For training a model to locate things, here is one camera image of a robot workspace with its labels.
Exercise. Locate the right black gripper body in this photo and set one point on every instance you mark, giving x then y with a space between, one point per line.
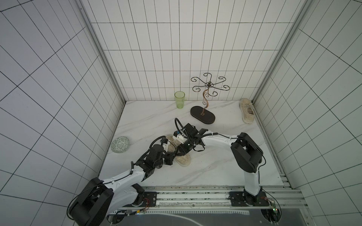
184 148

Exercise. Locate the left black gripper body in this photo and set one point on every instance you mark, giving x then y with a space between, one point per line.
168 160

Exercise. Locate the beige lace-up shoe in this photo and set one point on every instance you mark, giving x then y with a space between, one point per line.
183 159

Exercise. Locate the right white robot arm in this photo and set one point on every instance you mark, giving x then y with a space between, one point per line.
248 155

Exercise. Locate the metal jewelry stand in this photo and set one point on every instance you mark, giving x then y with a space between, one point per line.
201 113

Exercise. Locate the patterned ceramic bowl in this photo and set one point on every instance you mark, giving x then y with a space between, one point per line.
120 144

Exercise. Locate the green plastic cup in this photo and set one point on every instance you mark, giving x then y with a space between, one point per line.
179 97

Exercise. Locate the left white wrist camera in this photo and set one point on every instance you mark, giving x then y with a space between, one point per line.
165 144

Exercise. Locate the aluminium mounting rail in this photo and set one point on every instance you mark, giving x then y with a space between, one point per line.
213 197

